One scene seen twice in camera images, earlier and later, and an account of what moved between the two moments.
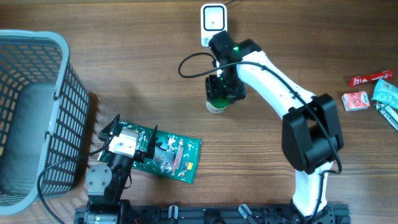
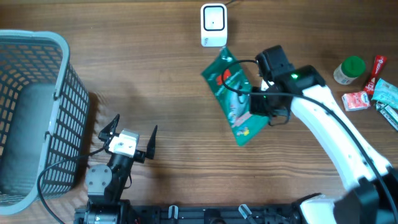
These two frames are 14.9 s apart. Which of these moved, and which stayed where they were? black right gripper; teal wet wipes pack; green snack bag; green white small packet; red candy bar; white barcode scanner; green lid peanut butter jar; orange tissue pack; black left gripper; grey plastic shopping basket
Moved: black right gripper; red candy bar; green snack bag; green lid peanut butter jar
Stayed: black left gripper; orange tissue pack; green white small packet; white barcode scanner; grey plastic shopping basket; teal wet wipes pack
